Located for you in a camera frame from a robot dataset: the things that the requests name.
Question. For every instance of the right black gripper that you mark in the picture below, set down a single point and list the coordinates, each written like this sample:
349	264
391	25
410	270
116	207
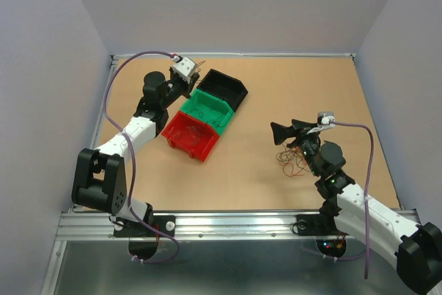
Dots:
281	132

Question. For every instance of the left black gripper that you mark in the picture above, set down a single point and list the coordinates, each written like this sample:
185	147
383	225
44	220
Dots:
188	87

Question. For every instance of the red plastic bin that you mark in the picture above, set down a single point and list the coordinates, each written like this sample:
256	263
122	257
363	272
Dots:
191	136

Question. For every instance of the green plastic bin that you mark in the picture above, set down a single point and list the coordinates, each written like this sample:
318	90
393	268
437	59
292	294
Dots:
209	109

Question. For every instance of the black plastic bin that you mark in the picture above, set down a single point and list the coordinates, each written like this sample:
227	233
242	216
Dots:
224	87

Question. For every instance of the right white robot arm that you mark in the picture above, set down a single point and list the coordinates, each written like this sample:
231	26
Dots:
412	249

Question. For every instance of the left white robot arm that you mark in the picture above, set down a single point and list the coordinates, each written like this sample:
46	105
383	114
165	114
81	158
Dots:
100	174

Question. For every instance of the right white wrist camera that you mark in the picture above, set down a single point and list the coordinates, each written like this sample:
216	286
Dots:
325	121

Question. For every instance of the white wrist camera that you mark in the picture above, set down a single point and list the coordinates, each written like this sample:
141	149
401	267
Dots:
325	121
184	67

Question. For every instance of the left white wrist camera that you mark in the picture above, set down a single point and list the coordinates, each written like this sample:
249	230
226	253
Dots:
184	67

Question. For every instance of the aluminium back rail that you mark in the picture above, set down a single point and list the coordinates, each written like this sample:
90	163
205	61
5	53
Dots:
207	55

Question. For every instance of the aluminium rail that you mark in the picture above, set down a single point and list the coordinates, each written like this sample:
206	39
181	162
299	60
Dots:
207	55
225	225
99	114

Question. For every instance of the aluminium left rail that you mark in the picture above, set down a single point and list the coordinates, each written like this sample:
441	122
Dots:
99	114

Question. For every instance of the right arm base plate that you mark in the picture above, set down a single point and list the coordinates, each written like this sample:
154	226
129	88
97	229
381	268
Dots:
317	224

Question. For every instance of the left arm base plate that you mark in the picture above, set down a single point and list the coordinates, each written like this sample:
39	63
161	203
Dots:
129	229

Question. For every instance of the aluminium front rail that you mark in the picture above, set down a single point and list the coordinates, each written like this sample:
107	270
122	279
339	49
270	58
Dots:
225	225

